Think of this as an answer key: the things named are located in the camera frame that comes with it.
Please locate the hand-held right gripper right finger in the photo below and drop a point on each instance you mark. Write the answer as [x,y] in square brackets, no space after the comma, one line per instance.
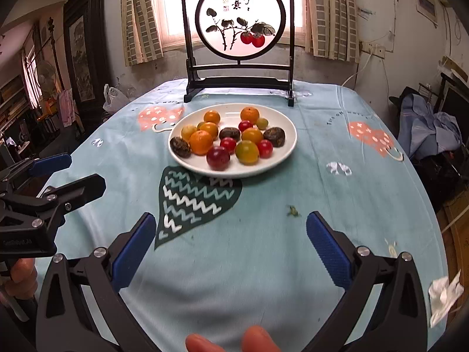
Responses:
[328,249]

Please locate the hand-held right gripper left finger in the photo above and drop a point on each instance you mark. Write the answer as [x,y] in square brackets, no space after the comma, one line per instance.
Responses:
[133,249]

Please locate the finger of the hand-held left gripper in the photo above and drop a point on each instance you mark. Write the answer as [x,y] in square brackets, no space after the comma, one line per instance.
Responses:
[80,187]
[51,163]

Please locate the large scarred water chestnut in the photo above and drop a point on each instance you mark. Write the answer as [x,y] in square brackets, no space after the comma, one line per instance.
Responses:
[180,146]

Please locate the red cherry tomato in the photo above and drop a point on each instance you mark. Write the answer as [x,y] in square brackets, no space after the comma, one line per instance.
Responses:
[245,125]
[264,148]
[228,145]

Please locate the white oval plate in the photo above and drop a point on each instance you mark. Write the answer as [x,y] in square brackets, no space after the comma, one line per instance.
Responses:
[227,170]

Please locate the yellow cherry tomato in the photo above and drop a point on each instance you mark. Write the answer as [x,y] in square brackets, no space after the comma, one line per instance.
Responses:
[252,135]

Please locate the orange cherry tomato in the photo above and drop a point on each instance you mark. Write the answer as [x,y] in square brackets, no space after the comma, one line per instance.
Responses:
[211,117]
[210,129]

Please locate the small green grape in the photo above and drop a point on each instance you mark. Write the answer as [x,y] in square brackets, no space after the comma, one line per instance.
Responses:
[262,123]

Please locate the small dark water chestnut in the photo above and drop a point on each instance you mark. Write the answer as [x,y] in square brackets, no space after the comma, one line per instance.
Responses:
[229,133]

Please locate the person's left hand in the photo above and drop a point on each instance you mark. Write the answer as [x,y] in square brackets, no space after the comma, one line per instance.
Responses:
[24,278]

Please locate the person's right hand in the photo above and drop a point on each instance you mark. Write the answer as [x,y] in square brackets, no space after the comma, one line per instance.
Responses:
[256,339]

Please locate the small green stem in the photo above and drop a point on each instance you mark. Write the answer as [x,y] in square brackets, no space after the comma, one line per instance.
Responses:
[293,211]

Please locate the pink hanging cloth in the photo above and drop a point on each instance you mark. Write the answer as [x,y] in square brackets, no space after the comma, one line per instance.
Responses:
[66,108]

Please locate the wooden bookshelf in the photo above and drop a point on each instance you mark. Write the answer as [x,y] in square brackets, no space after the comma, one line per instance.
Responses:
[14,102]

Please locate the light blue printed tablecloth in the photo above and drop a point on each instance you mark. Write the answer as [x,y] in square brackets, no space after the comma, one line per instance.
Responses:
[256,245]

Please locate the standing fan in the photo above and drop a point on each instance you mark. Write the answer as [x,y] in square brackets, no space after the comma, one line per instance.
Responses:
[46,73]

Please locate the white plastic bag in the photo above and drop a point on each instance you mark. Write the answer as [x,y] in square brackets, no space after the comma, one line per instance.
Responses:
[115,99]

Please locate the dark wooden framed panel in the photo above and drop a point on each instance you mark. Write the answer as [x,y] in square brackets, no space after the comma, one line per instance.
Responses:
[82,62]

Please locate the small yellow plum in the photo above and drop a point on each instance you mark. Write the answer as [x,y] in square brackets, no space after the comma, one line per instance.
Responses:
[188,132]

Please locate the crumpled white tissue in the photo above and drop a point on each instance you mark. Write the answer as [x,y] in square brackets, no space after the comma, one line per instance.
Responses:
[441,293]

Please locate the dark red plum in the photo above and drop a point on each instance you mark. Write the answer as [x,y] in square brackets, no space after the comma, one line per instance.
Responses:
[218,157]

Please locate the brown water chestnut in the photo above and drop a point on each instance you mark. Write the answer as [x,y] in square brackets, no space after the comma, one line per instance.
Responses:
[274,136]

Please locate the orange tangerine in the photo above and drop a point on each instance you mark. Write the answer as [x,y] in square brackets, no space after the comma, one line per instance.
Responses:
[200,143]
[250,114]

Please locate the yellow-green plum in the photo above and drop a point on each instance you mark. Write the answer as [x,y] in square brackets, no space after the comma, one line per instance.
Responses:
[247,151]

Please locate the blue clothing pile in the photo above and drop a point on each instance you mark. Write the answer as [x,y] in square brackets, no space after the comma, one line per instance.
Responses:
[428,124]

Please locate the checked curtain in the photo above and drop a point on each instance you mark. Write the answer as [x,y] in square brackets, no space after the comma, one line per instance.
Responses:
[141,18]
[329,14]

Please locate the black monitor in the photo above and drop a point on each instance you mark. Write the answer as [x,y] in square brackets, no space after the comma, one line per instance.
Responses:
[454,106]

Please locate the black framed painted table screen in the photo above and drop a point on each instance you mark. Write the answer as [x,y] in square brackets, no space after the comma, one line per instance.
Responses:
[242,7]

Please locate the white wall socket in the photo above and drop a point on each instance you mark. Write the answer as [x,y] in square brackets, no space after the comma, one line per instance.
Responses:
[372,49]

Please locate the white wall panel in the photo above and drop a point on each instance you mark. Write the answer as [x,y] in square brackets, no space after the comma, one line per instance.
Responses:
[427,5]

